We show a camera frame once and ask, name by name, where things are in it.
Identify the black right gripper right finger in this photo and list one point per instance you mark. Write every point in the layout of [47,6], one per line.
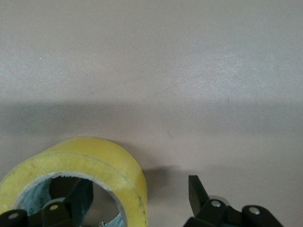
[208,212]

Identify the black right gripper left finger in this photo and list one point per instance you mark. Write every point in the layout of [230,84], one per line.
[59,212]

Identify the yellow tape roll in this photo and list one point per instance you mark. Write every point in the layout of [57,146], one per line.
[94,156]

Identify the brown table cover sheet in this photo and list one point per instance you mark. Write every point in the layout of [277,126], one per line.
[165,71]

